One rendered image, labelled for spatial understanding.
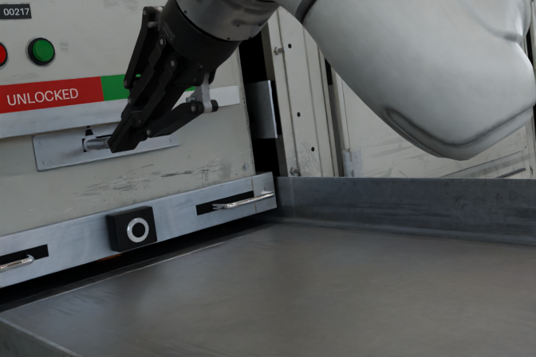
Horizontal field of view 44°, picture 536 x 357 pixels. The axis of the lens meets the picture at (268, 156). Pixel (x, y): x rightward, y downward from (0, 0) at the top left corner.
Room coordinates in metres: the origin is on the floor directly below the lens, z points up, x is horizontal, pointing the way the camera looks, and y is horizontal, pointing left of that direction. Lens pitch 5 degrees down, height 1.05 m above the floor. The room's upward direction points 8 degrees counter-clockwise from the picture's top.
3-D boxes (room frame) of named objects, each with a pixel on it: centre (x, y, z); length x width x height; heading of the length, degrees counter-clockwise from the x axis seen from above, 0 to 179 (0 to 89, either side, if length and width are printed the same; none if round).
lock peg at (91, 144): (0.85, 0.21, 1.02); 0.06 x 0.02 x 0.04; 41
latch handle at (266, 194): (0.99, 0.05, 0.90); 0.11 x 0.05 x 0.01; 131
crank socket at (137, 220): (0.87, 0.19, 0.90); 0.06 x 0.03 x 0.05; 131
